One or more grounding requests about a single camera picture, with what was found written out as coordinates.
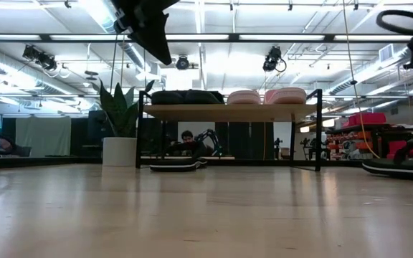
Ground yellow hanging cable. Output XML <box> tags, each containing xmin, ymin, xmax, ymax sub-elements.
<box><xmin>341</xmin><ymin>0</ymin><xmax>381</xmax><ymax>159</ymax></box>

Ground black ceiling spotlights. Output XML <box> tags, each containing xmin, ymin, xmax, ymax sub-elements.
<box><xmin>22</xmin><ymin>44</ymin><xmax>58</xmax><ymax>72</ymax></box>

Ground red box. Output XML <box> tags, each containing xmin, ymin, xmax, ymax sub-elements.
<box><xmin>342</xmin><ymin>112</ymin><xmax>387</xmax><ymax>128</ymax></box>

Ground white plant pot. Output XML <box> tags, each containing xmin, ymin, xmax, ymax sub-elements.
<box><xmin>102</xmin><ymin>136</ymin><xmax>138</xmax><ymax>168</ymax></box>

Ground wooden shelf black frame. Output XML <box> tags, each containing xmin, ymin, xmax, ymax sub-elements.
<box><xmin>135</xmin><ymin>88</ymin><xmax>323</xmax><ymax>173</ymax></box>

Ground black overhead camera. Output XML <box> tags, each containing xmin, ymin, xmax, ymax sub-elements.
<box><xmin>262</xmin><ymin>45</ymin><xmax>288</xmax><ymax>73</ymax></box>

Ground round black ceiling lamp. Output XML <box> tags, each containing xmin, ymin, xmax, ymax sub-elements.
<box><xmin>175</xmin><ymin>54</ymin><xmax>191</xmax><ymax>71</ymax></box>

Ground green snake plant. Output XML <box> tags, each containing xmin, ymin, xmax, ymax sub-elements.
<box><xmin>90</xmin><ymin>79</ymin><xmax>156</xmax><ymax>139</ymax></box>

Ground grey-green curtain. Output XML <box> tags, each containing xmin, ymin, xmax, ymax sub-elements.
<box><xmin>15</xmin><ymin>115</ymin><xmax>72</xmax><ymax>158</ymax></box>

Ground dark cabinet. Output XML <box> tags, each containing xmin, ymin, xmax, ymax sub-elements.
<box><xmin>87</xmin><ymin>110</ymin><xmax>111</xmax><ymax>145</ymax></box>

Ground black overhead frame beam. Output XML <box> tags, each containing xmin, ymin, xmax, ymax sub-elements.
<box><xmin>0</xmin><ymin>33</ymin><xmax>413</xmax><ymax>44</ymax></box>

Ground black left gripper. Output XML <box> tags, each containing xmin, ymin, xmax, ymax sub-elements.
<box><xmin>110</xmin><ymin>0</ymin><xmax>181</xmax><ymax>67</ymax></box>

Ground white ceiling air vent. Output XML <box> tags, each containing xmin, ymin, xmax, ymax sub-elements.
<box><xmin>378</xmin><ymin>43</ymin><xmax>396</xmax><ymax>64</ymax></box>

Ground person with beard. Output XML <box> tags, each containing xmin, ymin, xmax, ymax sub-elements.
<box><xmin>166</xmin><ymin>129</ymin><xmax>208</xmax><ymax>158</ymax></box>

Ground pink slide sandal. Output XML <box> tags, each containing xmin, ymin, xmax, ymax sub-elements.
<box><xmin>226</xmin><ymin>89</ymin><xmax>262</xmax><ymax>105</ymax></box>
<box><xmin>264</xmin><ymin>86</ymin><xmax>308</xmax><ymax>105</ymax></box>

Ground black flip-flop white stripe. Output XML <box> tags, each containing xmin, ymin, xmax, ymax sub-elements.
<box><xmin>149</xmin><ymin>156</ymin><xmax>209</xmax><ymax>173</ymax></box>
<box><xmin>361</xmin><ymin>130</ymin><xmax>413</xmax><ymax>181</ymax></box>

